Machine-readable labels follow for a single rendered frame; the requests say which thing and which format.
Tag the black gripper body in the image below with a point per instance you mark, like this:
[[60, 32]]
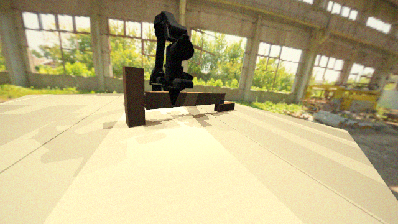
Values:
[[172, 76]]

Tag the long brown wooden rail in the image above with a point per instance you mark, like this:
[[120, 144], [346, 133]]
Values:
[[161, 99]]

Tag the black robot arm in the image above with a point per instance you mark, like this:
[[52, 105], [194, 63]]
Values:
[[167, 28]]

